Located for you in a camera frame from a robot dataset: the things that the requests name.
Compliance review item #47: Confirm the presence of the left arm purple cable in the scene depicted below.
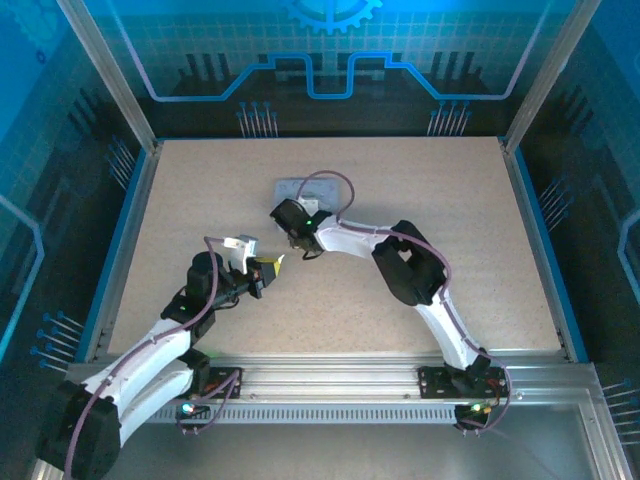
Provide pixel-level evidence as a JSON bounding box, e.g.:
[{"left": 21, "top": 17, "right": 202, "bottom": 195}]
[{"left": 62, "top": 235, "right": 236, "bottom": 479}]

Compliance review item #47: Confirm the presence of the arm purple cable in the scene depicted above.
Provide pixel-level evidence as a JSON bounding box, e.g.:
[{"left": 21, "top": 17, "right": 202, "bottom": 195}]
[
  {"left": 62, "top": 235, "right": 236, "bottom": 479},
  {"left": 296, "top": 170, "right": 509, "bottom": 401}
]

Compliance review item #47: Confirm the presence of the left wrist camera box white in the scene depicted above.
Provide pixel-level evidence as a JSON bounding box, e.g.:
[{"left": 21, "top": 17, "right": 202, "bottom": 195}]
[{"left": 223, "top": 233, "right": 260, "bottom": 275}]

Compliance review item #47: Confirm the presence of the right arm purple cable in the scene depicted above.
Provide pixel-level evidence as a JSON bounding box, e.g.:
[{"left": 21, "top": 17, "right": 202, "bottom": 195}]
[{"left": 296, "top": 170, "right": 509, "bottom": 401}]

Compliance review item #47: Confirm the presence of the aluminium table side rail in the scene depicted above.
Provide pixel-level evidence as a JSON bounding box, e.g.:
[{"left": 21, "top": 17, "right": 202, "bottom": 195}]
[
  {"left": 500, "top": 139, "right": 592, "bottom": 364},
  {"left": 83, "top": 141, "right": 166, "bottom": 364}
]

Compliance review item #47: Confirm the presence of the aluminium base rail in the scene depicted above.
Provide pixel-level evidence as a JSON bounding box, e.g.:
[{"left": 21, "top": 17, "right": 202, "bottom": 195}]
[{"left": 64, "top": 352, "right": 601, "bottom": 402}]

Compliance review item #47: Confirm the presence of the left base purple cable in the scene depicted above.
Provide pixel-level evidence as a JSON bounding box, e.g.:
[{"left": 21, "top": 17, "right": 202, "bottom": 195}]
[{"left": 174, "top": 369, "right": 242, "bottom": 437}]

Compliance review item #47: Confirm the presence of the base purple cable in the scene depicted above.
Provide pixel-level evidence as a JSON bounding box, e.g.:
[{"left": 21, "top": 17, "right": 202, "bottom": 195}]
[
  {"left": 457, "top": 370, "right": 512, "bottom": 437},
  {"left": 174, "top": 369, "right": 242, "bottom": 437}
]

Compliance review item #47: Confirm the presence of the slotted grey cable duct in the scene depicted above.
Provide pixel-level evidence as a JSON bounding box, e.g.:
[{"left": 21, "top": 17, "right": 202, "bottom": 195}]
[{"left": 144, "top": 405, "right": 507, "bottom": 427}]

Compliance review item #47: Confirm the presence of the aluminium frame post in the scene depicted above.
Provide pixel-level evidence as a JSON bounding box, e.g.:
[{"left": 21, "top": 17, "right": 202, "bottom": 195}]
[
  {"left": 55, "top": 0, "right": 163, "bottom": 152},
  {"left": 500, "top": 0, "right": 604, "bottom": 152}
]

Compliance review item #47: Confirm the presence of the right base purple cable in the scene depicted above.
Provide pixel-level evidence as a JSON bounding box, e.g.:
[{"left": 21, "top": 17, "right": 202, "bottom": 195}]
[{"left": 457, "top": 370, "right": 512, "bottom": 437}]

